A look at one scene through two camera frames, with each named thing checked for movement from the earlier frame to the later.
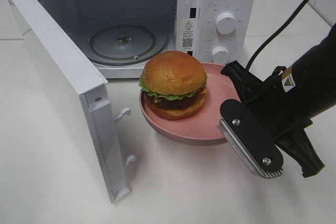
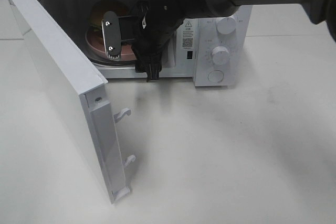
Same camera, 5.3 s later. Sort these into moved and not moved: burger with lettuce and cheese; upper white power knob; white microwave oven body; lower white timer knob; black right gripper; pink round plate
Moved: burger with lettuce and cheese; black right gripper; pink round plate
Not moved: upper white power knob; lower white timer knob; white microwave oven body
